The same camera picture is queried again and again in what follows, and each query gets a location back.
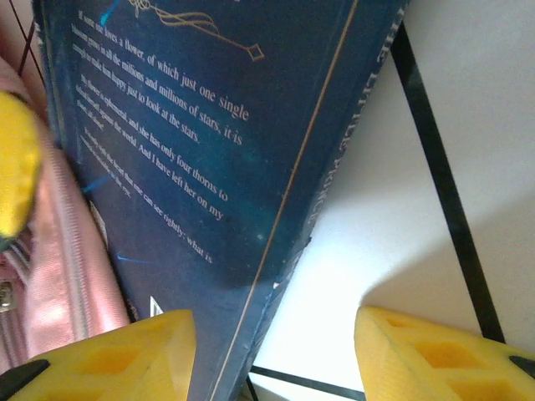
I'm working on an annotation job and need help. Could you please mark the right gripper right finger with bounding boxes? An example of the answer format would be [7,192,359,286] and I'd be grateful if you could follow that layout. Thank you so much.
[354,306,535,401]

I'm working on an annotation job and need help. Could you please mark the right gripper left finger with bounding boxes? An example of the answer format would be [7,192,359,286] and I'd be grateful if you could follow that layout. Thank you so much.
[0,308,197,401]

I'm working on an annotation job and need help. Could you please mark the pink backpack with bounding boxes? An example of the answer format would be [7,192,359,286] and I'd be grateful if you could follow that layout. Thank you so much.
[0,0,139,367]

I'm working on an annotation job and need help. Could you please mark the dark blue book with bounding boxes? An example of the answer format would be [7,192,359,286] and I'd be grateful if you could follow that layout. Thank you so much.
[33,0,405,401]

